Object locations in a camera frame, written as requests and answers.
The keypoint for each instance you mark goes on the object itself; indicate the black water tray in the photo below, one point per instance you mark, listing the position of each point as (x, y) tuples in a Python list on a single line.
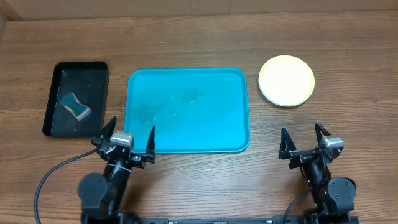
[(89, 82)]

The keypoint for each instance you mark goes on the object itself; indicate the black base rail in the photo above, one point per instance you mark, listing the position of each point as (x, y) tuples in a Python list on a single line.
[(217, 221)]

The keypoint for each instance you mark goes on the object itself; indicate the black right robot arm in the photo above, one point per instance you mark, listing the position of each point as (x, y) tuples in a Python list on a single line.
[(333, 197)]

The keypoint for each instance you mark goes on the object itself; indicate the yellow-green plate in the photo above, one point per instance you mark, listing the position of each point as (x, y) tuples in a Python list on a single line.
[(287, 72)]

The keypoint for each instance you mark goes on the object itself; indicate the brown cardboard backdrop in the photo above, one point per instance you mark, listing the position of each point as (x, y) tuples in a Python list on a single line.
[(80, 9)]

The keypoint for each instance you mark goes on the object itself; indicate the light blue plate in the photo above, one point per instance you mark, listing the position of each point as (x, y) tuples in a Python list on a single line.
[(284, 98)]

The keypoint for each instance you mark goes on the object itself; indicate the teal plastic tray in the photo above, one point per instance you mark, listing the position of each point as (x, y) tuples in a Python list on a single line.
[(193, 110)]

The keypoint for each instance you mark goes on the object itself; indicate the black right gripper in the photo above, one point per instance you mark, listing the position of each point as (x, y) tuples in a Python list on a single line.
[(288, 150)]

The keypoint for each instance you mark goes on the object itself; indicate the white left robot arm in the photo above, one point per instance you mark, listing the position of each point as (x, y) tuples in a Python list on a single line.
[(101, 194)]

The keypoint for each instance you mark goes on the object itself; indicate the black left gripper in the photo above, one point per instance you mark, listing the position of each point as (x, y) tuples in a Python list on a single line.
[(137, 160)]

